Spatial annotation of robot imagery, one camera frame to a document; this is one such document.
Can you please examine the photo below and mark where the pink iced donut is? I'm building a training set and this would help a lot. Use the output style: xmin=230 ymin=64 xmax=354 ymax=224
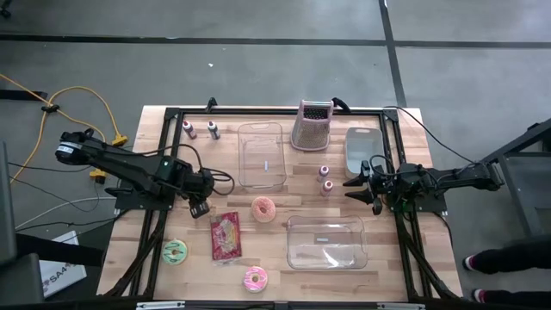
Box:
xmin=243 ymin=265 xmax=269 ymax=294

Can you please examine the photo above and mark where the wide clear plastic bin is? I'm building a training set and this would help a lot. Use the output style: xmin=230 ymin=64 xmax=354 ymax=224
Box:
xmin=286 ymin=214 xmax=369 ymax=270

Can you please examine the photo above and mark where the person's leg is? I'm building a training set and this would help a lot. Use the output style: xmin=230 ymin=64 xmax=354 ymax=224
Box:
xmin=471 ymin=245 xmax=551 ymax=276
xmin=481 ymin=289 xmax=551 ymax=309

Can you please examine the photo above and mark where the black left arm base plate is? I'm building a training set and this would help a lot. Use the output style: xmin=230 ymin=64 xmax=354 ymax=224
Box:
xmin=105 ymin=174 xmax=177 ymax=212

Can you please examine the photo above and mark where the green iced donut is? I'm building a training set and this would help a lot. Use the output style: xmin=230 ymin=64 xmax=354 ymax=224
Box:
xmin=161 ymin=239 xmax=189 ymax=266

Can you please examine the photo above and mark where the grey block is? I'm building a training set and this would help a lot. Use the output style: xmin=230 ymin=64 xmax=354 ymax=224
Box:
xmin=0 ymin=252 xmax=46 ymax=307

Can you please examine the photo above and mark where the black floor strip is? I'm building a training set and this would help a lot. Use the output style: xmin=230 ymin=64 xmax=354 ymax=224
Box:
xmin=0 ymin=89 xmax=49 ymax=102

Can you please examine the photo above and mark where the white printed box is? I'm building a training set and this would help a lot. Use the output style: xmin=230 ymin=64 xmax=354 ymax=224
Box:
xmin=39 ymin=230 xmax=88 ymax=299

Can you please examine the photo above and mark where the white floor cable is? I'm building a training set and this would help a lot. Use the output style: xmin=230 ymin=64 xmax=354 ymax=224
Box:
xmin=15 ymin=195 xmax=118 ymax=229

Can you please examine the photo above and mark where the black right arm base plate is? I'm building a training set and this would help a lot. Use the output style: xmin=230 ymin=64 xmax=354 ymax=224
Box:
xmin=387 ymin=187 xmax=449 ymax=214

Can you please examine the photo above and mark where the grey flat panel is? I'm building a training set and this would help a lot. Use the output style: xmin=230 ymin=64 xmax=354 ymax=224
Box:
xmin=0 ymin=140 xmax=18 ymax=266

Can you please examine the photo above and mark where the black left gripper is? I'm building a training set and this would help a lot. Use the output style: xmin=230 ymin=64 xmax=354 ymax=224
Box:
xmin=185 ymin=169 xmax=217 ymax=220

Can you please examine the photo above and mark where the orange sprinkled donut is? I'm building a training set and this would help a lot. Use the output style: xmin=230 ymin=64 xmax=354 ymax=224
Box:
xmin=251 ymin=195 xmax=277 ymax=224

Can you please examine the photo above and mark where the black floor cable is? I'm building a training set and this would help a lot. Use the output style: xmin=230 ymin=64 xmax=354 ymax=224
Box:
xmin=8 ymin=175 xmax=101 ymax=214
xmin=15 ymin=209 xmax=130 ymax=233
xmin=7 ymin=161 xmax=94 ymax=173

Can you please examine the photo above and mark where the black bar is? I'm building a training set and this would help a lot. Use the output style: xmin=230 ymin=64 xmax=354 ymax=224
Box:
xmin=15 ymin=233 xmax=105 ymax=268

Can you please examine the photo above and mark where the red snack packet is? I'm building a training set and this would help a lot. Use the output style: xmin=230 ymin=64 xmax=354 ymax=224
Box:
xmin=209 ymin=211 xmax=243 ymax=262

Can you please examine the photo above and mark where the narrow clear plastic bin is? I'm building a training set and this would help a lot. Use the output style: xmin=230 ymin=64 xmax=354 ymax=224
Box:
xmin=237 ymin=121 xmax=288 ymax=189

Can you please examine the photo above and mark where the grey plastic bin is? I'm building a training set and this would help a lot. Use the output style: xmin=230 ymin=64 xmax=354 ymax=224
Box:
xmin=344 ymin=127 xmax=386 ymax=180

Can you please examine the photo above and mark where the black metal stand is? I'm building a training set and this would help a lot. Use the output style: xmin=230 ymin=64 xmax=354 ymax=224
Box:
xmin=474 ymin=116 xmax=551 ymax=251

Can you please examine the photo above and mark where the silver bracket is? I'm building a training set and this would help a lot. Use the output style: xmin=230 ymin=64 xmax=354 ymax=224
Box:
xmin=377 ymin=302 xmax=425 ymax=310
xmin=136 ymin=301 xmax=186 ymax=310

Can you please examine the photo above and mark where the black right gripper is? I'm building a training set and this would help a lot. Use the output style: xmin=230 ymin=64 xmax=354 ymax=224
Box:
xmin=342 ymin=160 xmax=391 ymax=216

